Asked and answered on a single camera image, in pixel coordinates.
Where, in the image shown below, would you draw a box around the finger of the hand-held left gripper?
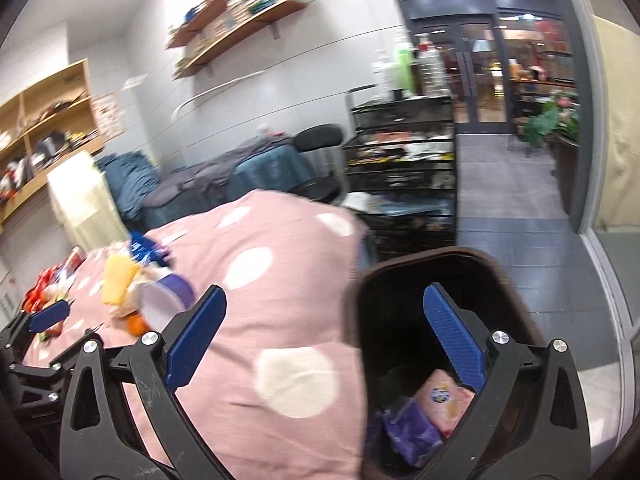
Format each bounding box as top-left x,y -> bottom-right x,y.
0,301 -> 70,356
7,329 -> 103,378

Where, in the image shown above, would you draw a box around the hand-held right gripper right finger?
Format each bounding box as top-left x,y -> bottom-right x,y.
422,282 -> 593,480

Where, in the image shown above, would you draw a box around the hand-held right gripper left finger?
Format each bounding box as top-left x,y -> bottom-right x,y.
59,284 -> 228,480

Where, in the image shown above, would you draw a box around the white plastic lid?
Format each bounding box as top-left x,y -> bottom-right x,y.
140,272 -> 196,331

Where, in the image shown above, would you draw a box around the dark brown trash bin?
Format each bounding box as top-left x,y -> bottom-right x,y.
345,246 -> 546,480

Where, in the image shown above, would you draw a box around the red snack packet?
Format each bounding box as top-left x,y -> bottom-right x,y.
21,266 -> 61,313
62,246 -> 86,276

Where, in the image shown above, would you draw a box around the pink packet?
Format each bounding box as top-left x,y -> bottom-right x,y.
415,369 -> 476,436

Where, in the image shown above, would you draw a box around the pink polka-dot blanket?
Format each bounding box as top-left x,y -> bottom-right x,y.
22,190 -> 373,480

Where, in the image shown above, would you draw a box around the purple packet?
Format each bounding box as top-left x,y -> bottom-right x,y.
382,397 -> 446,466

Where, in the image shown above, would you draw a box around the blue cloth pile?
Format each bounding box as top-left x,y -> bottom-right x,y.
95,152 -> 163,221

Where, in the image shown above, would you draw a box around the white paper sheet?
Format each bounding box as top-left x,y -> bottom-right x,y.
345,192 -> 386,216

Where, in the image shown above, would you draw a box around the grey blanket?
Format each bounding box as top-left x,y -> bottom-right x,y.
142,135 -> 301,211

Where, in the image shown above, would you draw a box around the blue bed sheet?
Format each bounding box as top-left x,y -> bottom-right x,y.
227,146 -> 326,206

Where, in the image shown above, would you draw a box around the wooden cubby shelf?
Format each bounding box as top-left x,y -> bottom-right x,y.
0,58 -> 106,233

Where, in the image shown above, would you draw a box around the potted green plant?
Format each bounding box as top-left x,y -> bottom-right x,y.
520,97 -> 581,151

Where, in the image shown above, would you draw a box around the black mesh trolley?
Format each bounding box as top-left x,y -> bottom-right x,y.
342,87 -> 458,261

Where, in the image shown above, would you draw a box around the black stool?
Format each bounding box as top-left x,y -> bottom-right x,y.
287,124 -> 351,206

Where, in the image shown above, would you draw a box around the white curved tube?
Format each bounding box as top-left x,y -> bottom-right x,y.
172,71 -> 263,121

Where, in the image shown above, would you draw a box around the glass double door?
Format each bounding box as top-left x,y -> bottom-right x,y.
415,17 -> 511,126

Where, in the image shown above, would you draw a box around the white pump bottle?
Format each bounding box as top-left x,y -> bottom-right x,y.
372,50 -> 398,101

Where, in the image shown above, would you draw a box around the large clear bottle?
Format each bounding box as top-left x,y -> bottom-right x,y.
415,32 -> 448,96

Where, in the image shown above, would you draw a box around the green bottle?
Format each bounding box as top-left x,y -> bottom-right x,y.
395,40 -> 416,98

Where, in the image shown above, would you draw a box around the row of colourful boxes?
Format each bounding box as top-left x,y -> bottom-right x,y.
170,0 -> 306,43
175,0 -> 306,73

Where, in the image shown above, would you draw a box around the wall poster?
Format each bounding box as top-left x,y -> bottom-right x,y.
91,91 -> 125,138

